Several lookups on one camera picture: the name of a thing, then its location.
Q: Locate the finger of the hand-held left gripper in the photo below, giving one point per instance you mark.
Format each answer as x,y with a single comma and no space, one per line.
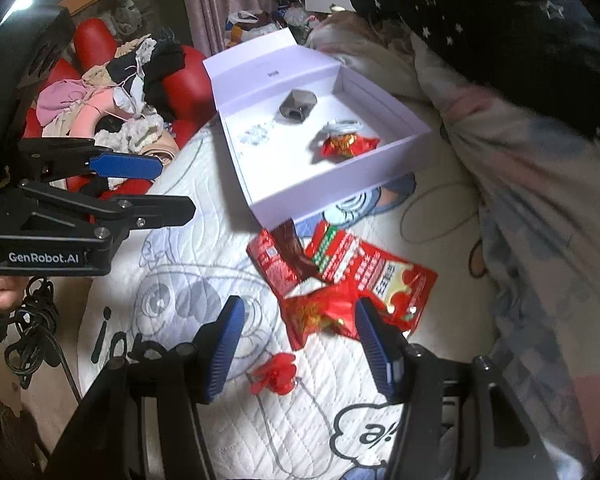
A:
125,167
165,210

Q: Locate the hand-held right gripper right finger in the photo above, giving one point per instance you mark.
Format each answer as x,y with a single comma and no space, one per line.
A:
375,350

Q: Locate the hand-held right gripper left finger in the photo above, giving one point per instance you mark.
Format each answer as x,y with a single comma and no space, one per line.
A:
225,350

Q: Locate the red gold-print candy packet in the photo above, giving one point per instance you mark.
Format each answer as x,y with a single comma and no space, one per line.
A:
345,146
315,315

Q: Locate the large red green snack packet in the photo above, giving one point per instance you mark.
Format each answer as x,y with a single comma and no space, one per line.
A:
370,265

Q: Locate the small red snack packet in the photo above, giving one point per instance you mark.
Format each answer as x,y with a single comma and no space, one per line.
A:
275,270

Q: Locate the clear plastic clip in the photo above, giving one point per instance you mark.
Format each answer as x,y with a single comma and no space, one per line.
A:
255,134

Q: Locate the brown snack packet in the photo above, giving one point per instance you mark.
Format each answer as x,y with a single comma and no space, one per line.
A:
292,247

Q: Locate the white hinged gift box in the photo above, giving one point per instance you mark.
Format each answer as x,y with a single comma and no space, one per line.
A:
280,160

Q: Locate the dark grey charger block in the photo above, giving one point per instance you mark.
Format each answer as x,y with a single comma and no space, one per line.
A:
295,107

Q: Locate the person's left hand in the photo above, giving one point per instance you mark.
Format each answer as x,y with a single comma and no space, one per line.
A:
5,295

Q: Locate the white quilted cartoon mattress pad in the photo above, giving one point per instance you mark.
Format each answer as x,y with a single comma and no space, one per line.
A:
180,260

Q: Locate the small red crumpled wrapper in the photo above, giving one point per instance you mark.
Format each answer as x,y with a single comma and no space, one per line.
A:
277,375

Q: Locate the pile of clothes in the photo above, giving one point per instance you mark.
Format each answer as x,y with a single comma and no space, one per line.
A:
110,75

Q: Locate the red leather chair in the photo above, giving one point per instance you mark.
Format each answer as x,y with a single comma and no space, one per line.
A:
190,80

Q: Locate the wooden framed glass partition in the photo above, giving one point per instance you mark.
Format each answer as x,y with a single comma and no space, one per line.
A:
130,5

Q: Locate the white plastic shopping bag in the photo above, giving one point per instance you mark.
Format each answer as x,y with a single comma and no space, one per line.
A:
245,25

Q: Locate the mauve curtain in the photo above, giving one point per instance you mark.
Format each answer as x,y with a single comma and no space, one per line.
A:
220,0

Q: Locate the pastel cartoon duvet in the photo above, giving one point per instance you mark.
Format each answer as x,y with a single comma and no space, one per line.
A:
530,235

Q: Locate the pile of plastic bags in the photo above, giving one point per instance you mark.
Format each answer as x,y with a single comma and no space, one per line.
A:
295,12

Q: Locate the cream round knob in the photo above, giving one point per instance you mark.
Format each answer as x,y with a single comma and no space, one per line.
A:
337,8

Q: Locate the black star-print blanket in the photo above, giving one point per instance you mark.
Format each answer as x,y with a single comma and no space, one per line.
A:
505,35

